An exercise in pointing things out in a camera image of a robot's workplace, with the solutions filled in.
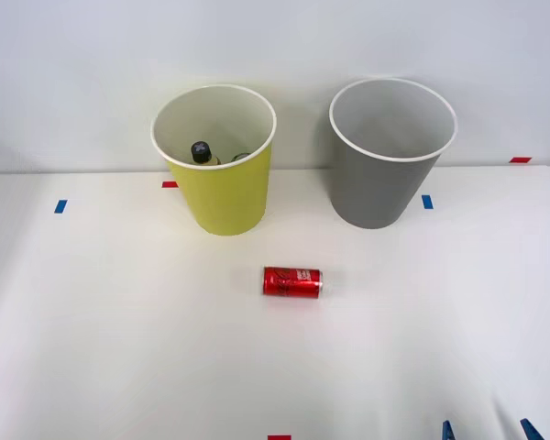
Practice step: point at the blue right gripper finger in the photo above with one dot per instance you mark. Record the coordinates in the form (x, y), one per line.
(449, 432)
(531, 432)

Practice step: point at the yellow-green plastic waste bin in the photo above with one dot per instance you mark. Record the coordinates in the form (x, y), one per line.
(229, 197)

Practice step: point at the grey plastic waste bin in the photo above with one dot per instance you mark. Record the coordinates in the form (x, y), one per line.
(376, 192)

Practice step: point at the red drink can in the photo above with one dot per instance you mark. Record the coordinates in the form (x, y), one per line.
(291, 282)

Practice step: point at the black-capped plastic bottle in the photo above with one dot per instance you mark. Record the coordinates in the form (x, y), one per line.
(201, 150)

